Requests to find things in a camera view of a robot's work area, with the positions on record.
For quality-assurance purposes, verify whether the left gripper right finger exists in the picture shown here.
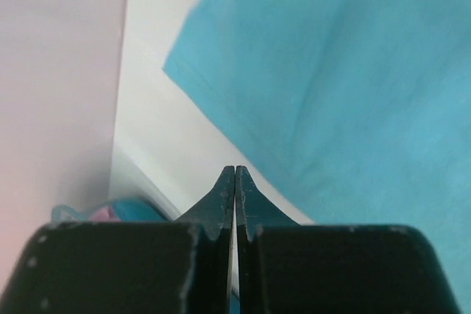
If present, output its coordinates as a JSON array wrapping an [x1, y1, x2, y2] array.
[[235, 166, 460, 313]]

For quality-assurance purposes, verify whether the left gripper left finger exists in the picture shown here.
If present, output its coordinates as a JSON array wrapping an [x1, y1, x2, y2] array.
[[1, 166, 236, 313]]

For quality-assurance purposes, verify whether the turquoise t shirt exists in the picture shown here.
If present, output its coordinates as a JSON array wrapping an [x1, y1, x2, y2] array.
[[163, 0, 470, 313]]

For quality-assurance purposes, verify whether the blue garment in basket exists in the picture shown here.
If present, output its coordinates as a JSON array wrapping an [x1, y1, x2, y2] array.
[[110, 199, 168, 222]]

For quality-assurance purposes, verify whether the pink t shirt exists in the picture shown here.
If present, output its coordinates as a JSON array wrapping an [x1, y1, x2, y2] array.
[[88, 206, 121, 222]]

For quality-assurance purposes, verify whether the blue plastic basket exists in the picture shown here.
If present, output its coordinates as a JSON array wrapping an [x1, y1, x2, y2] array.
[[51, 146, 181, 223]]

